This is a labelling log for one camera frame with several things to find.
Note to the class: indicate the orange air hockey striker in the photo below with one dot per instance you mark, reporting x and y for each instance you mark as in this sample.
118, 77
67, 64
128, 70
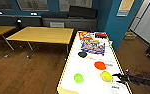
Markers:
106, 76

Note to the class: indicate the green plate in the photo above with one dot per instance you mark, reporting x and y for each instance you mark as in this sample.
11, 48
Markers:
78, 78

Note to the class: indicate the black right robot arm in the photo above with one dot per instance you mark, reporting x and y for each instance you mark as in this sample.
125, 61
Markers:
147, 80

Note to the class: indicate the red air hockey striker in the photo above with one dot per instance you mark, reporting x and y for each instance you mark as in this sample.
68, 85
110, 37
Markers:
100, 65

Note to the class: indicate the yellow air hockey table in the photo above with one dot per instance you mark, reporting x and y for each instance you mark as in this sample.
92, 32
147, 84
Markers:
91, 76

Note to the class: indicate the colourful snack packets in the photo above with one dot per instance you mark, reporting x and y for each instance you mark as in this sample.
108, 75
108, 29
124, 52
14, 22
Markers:
93, 47

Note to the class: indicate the woven brown basket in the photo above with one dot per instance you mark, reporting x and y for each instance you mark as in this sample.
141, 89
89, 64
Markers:
130, 35

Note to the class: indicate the black and red box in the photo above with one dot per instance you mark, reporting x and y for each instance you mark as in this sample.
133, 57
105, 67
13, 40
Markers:
101, 35

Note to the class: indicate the orange red snack bag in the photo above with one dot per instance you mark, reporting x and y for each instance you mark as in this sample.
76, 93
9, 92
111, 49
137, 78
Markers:
86, 35

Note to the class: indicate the dark sofa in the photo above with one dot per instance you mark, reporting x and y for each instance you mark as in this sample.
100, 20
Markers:
74, 23

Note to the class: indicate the white rectangular sign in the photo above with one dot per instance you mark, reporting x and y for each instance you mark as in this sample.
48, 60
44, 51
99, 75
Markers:
57, 24

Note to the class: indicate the interior glass window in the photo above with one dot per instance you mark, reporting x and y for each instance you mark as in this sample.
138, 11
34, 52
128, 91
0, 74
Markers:
32, 4
2, 4
76, 4

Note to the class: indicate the dark low bench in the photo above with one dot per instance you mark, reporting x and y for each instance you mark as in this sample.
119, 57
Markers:
11, 21

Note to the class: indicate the yellow wall poster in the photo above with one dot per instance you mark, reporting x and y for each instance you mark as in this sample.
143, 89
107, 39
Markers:
125, 8

